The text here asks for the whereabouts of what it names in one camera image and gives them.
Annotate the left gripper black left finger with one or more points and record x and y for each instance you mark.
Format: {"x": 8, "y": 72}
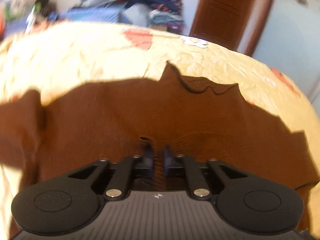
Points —
{"x": 67, "y": 202}

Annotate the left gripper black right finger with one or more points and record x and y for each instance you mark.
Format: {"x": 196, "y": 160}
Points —
{"x": 243, "y": 200}

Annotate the brown knit sweater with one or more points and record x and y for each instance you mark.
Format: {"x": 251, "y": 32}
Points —
{"x": 153, "y": 210}

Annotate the pile of mixed clothes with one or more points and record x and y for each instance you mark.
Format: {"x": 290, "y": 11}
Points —
{"x": 160, "y": 13}

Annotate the yellow floral bed sheet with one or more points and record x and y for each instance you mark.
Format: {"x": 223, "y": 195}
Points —
{"x": 82, "y": 55}

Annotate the brown wooden door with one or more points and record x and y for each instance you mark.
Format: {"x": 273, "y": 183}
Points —
{"x": 233, "y": 24}

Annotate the blue fabric box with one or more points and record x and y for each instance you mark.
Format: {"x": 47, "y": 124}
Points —
{"x": 109, "y": 15}

